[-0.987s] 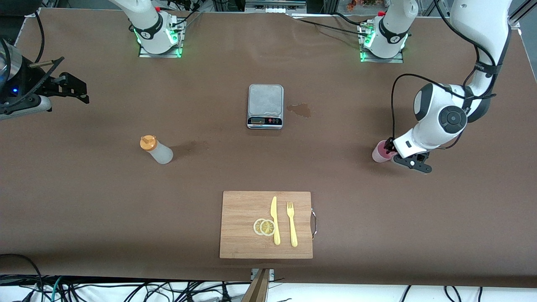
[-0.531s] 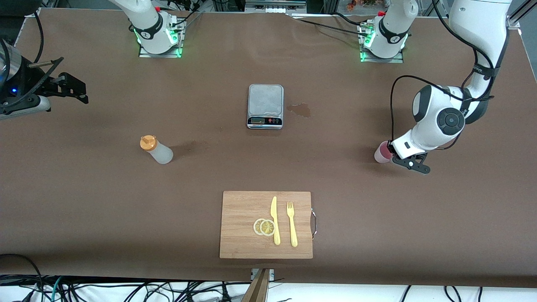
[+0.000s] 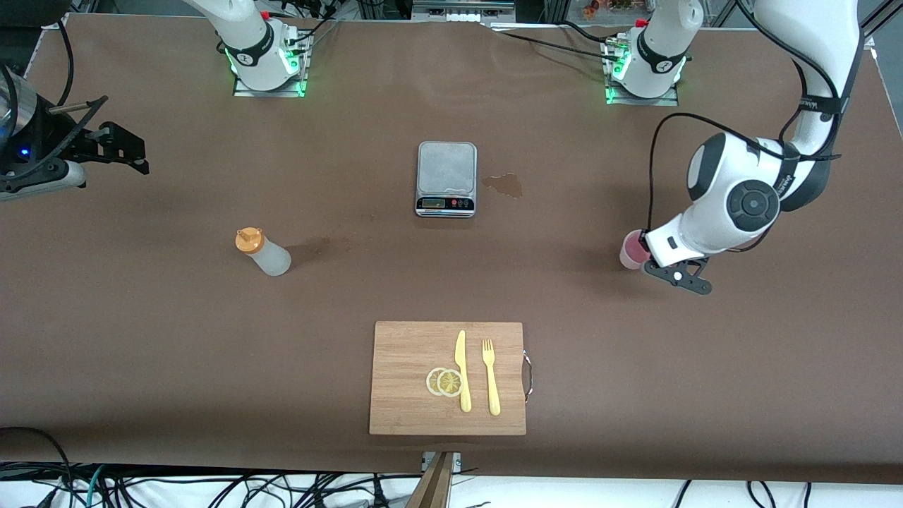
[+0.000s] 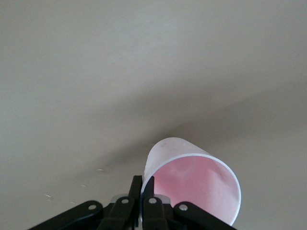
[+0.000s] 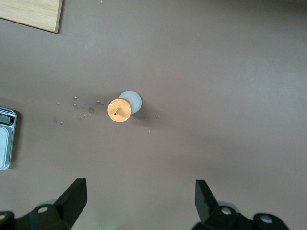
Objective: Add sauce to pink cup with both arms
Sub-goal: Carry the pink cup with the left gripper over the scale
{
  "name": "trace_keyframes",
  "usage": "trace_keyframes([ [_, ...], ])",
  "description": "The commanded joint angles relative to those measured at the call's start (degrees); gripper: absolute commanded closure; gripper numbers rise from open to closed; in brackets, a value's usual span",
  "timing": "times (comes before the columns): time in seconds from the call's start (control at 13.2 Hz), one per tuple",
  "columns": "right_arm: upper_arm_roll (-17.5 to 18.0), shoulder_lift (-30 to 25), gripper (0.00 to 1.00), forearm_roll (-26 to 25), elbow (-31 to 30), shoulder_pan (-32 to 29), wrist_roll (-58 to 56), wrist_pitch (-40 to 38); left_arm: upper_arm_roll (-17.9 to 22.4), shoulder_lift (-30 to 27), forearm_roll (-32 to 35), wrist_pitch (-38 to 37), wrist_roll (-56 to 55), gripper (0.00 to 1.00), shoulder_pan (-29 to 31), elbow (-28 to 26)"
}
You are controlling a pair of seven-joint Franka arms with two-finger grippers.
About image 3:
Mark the wooden cutting board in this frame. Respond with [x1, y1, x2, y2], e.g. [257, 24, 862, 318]
[369, 321, 528, 436]

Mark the yellow plastic fork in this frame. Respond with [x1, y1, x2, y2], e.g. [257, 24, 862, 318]
[482, 339, 502, 416]

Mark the long black table cable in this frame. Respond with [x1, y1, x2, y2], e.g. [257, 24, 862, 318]
[490, 28, 618, 61]

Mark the grey digital kitchen scale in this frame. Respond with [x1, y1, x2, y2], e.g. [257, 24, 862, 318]
[415, 141, 478, 219]

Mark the teal floor cable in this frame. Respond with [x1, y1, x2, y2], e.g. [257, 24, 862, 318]
[67, 464, 107, 508]

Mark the grey power strip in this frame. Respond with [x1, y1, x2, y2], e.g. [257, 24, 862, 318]
[411, 0, 517, 23]

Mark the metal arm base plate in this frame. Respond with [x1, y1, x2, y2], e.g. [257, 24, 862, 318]
[605, 42, 680, 107]
[233, 32, 309, 98]

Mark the pink plastic cup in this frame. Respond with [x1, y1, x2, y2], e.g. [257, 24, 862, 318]
[619, 229, 650, 271]

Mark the brown table cover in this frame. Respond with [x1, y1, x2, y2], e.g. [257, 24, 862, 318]
[0, 13, 903, 485]

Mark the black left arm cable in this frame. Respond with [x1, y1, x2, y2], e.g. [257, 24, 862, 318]
[646, 0, 865, 234]

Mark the short black table cable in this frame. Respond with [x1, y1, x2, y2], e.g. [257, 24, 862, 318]
[561, 20, 614, 44]

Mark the yellow plastic knife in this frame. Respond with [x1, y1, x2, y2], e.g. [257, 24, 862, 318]
[454, 329, 472, 413]

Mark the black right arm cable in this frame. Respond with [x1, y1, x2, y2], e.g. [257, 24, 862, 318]
[0, 18, 110, 177]

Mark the sauce bottle with orange cap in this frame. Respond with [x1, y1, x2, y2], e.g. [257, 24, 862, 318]
[235, 226, 292, 277]

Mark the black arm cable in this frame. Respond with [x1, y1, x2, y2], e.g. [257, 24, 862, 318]
[0, 18, 110, 177]
[646, 0, 865, 234]

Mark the wooden beam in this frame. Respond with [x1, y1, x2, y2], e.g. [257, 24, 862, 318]
[406, 452, 454, 508]

